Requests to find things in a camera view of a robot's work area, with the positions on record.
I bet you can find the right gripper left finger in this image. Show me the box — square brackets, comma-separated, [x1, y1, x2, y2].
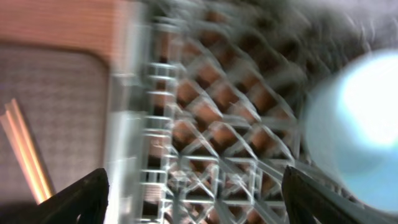
[27, 168, 109, 224]

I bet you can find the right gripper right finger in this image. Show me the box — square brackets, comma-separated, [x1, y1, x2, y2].
[282, 166, 397, 224]

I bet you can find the light blue rice bowl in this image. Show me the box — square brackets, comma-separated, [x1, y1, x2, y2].
[302, 49, 397, 215]

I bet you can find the grey dishwasher rack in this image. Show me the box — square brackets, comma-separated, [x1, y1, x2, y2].
[104, 1, 397, 223]

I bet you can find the wooden chopstick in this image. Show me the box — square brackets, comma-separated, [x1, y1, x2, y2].
[1, 111, 49, 204]
[1, 98, 54, 204]

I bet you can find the dark brown serving tray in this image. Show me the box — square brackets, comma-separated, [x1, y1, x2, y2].
[1, 42, 109, 192]

